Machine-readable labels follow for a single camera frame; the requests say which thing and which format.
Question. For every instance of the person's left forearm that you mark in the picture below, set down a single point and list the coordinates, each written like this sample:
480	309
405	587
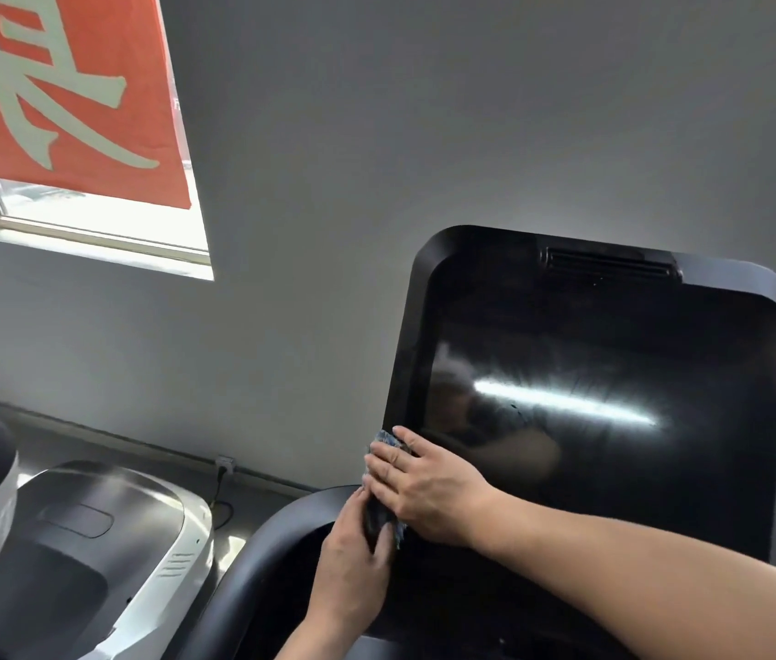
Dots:
323	635

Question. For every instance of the person's right little finger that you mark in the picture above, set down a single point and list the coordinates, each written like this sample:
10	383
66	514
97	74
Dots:
412	439

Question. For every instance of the person's right hand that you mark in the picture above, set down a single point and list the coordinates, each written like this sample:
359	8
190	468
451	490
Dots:
439	491

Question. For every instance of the blue grey cleaning cloth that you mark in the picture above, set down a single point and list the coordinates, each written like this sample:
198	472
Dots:
381	522

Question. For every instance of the person's right forearm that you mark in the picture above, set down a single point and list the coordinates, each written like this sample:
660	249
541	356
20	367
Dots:
635	577

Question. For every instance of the person's left thumb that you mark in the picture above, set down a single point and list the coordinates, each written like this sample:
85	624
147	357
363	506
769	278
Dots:
386	548

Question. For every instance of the person's right middle finger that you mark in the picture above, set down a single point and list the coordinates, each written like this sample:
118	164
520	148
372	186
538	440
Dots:
384	472

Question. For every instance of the white wall power socket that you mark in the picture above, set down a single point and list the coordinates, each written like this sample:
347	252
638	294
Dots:
225	464

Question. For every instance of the window with metal frame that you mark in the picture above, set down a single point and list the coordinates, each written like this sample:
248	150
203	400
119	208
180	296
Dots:
120	223

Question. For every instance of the person's left hand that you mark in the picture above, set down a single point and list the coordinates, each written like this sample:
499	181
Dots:
347	570

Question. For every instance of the white black treadmill motor cover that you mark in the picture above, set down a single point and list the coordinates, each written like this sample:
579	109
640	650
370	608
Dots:
85	542

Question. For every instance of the black treadmill console screen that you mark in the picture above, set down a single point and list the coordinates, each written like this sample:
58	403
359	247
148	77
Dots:
601	377

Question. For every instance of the orange banner with white characters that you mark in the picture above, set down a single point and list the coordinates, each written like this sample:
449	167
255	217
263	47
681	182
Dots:
64	89

